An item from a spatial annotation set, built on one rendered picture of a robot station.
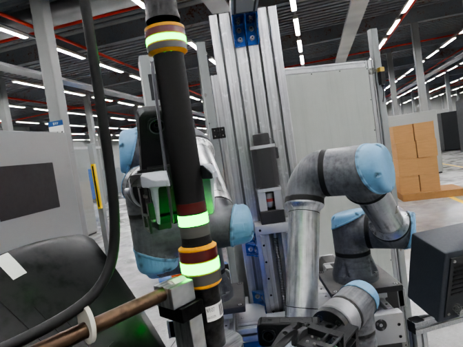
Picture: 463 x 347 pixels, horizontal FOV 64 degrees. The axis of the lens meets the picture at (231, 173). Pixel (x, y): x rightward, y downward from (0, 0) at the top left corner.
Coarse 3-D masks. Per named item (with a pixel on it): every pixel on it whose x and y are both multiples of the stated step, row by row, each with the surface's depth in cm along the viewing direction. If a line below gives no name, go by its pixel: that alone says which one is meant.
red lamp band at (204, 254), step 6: (216, 246) 41; (180, 252) 40; (198, 252) 39; (204, 252) 39; (210, 252) 40; (216, 252) 41; (180, 258) 40; (186, 258) 40; (192, 258) 39; (198, 258) 39; (204, 258) 39; (210, 258) 40
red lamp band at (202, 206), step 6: (180, 204) 40; (186, 204) 40; (192, 204) 40; (198, 204) 40; (204, 204) 40; (180, 210) 40; (186, 210) 40; (192, 210) 40; (198, 210) 40; (204, 210) 40
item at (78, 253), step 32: (32, 256) 41; (64, 256) 43; (96, 256) 46; (0, 288) 36; (32, 288) 38; (64, 288) 40; (128, 288) 44; (0, 320) 34; (32, 320) 36; (128, 320) 41
